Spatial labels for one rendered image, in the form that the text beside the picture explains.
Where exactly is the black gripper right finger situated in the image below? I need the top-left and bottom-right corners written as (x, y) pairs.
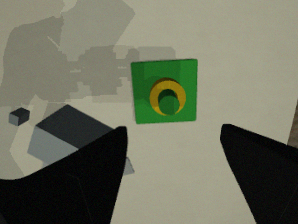
top-left (220, 124), bottom-right (298, 224)

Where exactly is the grey square plate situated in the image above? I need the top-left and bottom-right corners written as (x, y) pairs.
top-left (123, 157), bottom-right (134, 176)

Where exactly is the yellow round nut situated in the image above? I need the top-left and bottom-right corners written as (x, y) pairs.
top-left (150, 77), bottom-right (186, 115)

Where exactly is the small dark grey block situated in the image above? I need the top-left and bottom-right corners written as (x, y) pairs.
top-left (8, 107), bottom-right (30, 127)

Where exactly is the large grey block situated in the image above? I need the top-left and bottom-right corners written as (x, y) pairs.
top-left (27, 104), bottom-right (113, 165)

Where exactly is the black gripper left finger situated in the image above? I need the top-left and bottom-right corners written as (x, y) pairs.
top-left (0, 126), bottom-right (128, 224)

